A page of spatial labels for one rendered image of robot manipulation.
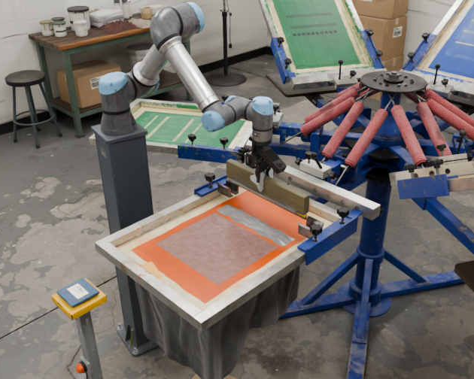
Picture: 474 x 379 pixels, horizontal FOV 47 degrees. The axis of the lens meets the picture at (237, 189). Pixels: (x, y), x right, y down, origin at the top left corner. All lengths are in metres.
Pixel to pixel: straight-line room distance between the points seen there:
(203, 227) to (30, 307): 1.56
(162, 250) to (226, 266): 0.26
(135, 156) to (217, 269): 0.72
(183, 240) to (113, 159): 0.52
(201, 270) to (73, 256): 1.92
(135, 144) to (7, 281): 1.59
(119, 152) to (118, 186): 0.16
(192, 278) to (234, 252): 0.20
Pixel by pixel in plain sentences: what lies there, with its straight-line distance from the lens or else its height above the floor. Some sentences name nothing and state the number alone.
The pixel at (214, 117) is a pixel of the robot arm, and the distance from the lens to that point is 1.89.
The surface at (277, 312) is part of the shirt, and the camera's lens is 2.13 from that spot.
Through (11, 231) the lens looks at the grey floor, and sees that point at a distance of 4.13.
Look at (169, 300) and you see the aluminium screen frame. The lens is 1.75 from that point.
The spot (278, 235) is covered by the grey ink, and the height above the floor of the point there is 0.96.
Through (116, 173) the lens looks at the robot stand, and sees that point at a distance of 2.39.
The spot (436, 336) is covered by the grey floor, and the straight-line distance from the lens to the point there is 3.18.
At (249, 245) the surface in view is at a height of 0.96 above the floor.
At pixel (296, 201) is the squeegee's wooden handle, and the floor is 1.11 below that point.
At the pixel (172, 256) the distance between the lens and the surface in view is 1.98.
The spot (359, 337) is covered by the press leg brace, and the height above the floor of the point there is 0.07.
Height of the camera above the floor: 2.13
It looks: 30 degrees down
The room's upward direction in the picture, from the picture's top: 1 degrees counter-clockwise
